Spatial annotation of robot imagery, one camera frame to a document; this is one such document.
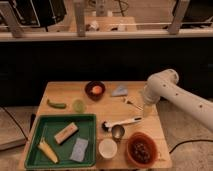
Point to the small metal measuring cup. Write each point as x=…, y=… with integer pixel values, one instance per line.
x=118, y=131

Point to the green plastic tray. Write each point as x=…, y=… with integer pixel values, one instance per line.
x=47, y=126

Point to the yellow corn cob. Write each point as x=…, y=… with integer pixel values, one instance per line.
x=48, y=151

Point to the white plastic cup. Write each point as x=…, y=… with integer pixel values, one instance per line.
x=107, y=148

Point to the dark brown bowl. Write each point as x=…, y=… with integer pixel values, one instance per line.
x=88, y=90

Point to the white handled measuring spoon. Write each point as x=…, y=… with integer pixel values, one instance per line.
x=107, y=126

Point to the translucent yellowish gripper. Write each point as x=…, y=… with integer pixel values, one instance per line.
x=147, y=110

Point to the green pepper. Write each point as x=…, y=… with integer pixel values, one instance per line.
x=56, y=105

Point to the blue sponge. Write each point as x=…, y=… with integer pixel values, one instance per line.
x=79, y=150

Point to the orange egg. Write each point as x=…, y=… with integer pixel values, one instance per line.
x=96, y=90

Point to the wooden block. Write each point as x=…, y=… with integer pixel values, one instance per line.
x=66, y=132

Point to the light blue cloth piece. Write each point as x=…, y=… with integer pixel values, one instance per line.
x=121, y=90

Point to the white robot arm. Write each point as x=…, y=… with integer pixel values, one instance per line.
x=164, y=84

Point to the green lime slice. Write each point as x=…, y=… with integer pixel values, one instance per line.
x=79, y=106

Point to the orange bowl with dark food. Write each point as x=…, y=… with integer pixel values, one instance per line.
x=141, y=150

